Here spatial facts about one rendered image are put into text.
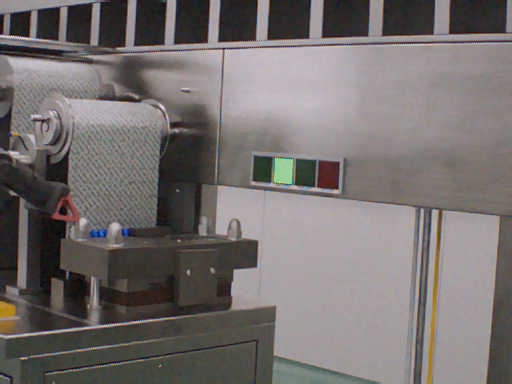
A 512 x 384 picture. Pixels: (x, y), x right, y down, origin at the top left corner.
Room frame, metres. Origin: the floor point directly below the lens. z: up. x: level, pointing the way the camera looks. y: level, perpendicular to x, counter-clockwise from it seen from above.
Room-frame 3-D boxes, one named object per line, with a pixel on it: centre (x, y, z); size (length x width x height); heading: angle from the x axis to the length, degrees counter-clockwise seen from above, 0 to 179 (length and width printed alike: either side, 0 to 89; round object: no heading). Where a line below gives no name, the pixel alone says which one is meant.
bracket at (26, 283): (1.97, 0.50, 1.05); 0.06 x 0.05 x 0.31; 136
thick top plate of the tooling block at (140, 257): (1.97, 0.21, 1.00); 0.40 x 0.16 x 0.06; 136
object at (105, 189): (2.02, 0.32, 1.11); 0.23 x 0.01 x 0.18; 136
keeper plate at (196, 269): (1.92, 0.13, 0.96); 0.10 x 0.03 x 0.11; 136
